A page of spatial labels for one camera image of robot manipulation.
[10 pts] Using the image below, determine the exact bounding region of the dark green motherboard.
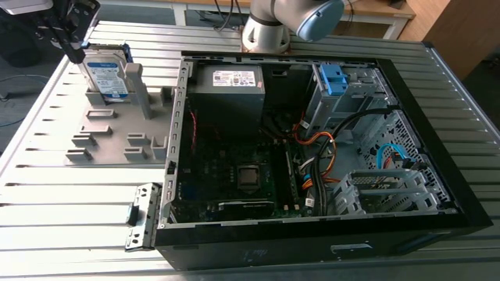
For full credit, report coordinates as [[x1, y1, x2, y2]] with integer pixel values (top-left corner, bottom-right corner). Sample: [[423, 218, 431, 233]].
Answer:
[[171, 99, 318, 222]]

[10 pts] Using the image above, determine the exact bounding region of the black open PC case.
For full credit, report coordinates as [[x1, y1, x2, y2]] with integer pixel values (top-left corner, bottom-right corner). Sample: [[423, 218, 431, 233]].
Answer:
[[154, 49, 494, 272]]

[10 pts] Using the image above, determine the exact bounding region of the grey plastic parts rack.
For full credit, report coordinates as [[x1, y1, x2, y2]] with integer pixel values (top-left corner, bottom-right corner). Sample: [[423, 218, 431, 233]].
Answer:
[[65, 63, 178, 166]]

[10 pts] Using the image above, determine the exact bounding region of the brown wooden cabinet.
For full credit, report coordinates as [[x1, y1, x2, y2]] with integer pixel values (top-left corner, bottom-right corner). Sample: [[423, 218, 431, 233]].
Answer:
[[398, 0, 500, 80]]

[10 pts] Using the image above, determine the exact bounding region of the grey metal disk bay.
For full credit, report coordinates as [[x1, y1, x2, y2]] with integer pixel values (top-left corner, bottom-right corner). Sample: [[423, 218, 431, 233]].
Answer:
[[331, 169, 454, 216]]

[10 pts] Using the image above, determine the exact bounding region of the black graphics card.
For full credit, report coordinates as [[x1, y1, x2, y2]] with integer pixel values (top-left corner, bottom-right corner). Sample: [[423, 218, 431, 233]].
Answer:
[[217, 200, 277, 220]]

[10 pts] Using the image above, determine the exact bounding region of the hard disk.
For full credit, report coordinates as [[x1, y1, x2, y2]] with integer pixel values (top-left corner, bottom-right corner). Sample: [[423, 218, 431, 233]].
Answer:
[[77, 42, 134, 103]]

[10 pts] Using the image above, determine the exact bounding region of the grey power supply unit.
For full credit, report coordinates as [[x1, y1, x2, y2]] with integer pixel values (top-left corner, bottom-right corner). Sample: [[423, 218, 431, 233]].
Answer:
[[186, 64, 267, 140]]

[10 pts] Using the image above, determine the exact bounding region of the blue data wire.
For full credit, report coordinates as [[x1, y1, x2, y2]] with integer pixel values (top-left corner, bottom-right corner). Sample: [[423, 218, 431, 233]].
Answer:
[[377, 143, 415, 170]]

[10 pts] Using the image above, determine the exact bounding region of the white desk frame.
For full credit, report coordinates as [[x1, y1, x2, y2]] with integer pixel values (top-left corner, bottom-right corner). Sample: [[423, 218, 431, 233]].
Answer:
[[99, 0, 251, 26]]

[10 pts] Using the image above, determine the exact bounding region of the hinged metal slot bracket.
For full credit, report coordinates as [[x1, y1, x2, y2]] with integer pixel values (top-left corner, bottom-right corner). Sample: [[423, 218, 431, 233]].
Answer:
[[125, 181, 163, 252]]

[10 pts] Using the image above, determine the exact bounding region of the CPU socket with silver CPU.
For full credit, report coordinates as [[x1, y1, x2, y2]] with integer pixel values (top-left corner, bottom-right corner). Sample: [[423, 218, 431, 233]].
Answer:
[[235, 165, 263, 191]]

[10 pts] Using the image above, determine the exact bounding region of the orange yellow wire bundle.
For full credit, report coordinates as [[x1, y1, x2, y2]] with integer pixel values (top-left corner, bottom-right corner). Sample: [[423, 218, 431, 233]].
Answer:
[[293, 111, 341, 191]]

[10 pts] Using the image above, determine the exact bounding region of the green RAM stick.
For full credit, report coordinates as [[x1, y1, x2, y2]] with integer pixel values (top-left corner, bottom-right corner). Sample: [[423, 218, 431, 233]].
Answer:
[[282, 139, 302, 210]]

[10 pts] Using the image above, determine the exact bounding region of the blue plastic drive latch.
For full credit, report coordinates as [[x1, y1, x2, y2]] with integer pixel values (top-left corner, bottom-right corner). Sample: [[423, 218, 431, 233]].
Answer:
[[318, 64, 349, 96]]

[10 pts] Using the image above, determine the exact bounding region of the black office chair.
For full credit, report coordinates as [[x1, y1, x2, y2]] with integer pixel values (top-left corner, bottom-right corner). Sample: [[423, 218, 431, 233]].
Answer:
[[0, 11, 47, 68]]

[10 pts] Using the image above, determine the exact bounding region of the orange red power wire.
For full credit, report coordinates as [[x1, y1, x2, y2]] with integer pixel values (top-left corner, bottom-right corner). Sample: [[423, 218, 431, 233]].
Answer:
[[385, 151, 427, 171]]

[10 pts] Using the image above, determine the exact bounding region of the thin red wire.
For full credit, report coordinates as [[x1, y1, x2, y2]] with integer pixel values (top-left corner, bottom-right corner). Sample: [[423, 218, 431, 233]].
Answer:
[[189, 109, 199, 155]]

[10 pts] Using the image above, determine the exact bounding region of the white framed wooden desk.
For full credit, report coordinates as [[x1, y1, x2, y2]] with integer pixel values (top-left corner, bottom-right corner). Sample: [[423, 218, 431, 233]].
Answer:
[[343, 0, 418, 40]]

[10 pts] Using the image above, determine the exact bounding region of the grey metal optical drive cage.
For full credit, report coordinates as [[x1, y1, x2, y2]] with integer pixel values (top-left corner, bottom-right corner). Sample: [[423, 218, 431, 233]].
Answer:
[[305, 63, 399, 129]]

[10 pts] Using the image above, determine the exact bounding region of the black RAM slot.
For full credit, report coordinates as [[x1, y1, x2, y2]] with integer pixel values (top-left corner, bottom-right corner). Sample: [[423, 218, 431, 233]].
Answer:
[[271, 140, 289, 209]]

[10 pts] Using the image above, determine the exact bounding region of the thin black hanging cable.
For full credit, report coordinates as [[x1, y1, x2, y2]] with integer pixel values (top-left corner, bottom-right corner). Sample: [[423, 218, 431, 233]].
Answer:
[[213, 0, 242, 32]]

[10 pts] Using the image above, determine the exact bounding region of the thick black cable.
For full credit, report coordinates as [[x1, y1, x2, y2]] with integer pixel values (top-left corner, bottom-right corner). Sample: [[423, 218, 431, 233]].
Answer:
[[315, 108, 393, 216]]

